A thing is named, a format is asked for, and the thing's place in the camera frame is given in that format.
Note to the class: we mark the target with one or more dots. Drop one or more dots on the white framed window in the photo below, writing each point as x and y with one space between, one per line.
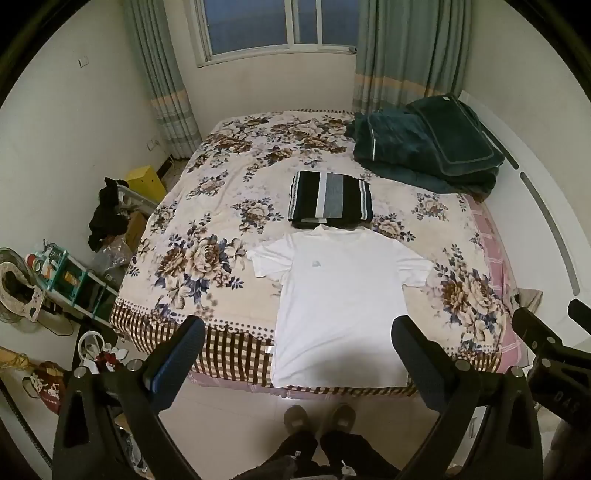
277 23

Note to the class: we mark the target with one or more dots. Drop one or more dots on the striped clothes stack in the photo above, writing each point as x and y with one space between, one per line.
323 194

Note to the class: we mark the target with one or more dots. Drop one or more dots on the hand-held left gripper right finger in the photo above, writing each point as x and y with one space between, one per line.
431 369

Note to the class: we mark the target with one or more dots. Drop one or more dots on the teal shelf rack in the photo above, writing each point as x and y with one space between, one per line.
76 281

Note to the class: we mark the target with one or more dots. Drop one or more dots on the white t-shirt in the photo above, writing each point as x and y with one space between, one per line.
337 314

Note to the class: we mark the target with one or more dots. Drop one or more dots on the grey slipper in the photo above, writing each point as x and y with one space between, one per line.
295 417
339 415

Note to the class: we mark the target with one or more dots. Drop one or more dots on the person's right forearm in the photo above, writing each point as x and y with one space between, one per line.
568 447

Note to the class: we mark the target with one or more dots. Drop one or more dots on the clear plastic bag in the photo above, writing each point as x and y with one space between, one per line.
111 256

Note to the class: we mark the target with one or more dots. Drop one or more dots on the floor fan with cover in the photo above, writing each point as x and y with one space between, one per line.
21 288

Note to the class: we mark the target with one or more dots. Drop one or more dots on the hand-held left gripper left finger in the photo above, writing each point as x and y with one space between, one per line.
159 383

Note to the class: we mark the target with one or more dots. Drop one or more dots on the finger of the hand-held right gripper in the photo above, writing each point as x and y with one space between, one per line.
535 330
581 310

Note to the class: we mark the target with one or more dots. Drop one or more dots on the cardboard box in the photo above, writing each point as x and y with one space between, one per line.
136 228

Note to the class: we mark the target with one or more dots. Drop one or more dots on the beige cloth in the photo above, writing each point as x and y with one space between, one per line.
528 300

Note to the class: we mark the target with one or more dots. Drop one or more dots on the red printed bag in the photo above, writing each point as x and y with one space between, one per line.
46 387

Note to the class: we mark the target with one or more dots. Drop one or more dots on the green striped curtain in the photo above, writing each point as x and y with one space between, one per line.
166 83
406 50

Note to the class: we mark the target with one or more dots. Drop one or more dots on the yellow box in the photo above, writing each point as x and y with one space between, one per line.
145 182

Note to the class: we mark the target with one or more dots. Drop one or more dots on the white headboard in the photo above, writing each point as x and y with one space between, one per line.
531 221

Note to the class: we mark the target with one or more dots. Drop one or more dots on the dark green quilt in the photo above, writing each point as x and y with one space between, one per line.
392 143

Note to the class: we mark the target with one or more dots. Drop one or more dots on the black clothes pile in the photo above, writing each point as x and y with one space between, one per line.
108 217

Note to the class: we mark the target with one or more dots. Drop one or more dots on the dark green pillow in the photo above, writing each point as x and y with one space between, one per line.
457 134

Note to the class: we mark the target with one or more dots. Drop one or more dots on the pink checked under-sheet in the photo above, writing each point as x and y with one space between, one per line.
496 258

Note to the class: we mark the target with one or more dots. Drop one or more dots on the white round basket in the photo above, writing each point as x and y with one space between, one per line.
94 348

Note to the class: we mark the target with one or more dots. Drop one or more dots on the floral bed sheet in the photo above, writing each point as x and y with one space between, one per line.
207 207

